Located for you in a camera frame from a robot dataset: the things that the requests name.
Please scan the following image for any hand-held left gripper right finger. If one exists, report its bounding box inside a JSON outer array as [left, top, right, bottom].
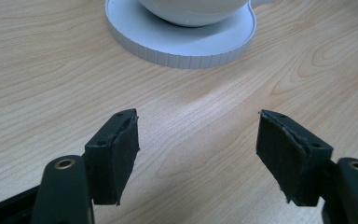
[[255, 108, 358, 224]]

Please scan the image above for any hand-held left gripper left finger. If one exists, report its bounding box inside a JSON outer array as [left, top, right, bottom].
[[30, 107, 141, 224]]

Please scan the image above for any white round ribbed coaster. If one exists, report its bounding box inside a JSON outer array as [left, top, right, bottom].
[[104, 0, 258, 70]]

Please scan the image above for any white cup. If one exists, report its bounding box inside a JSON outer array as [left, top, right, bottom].
[[137, 0, 274, 28]]

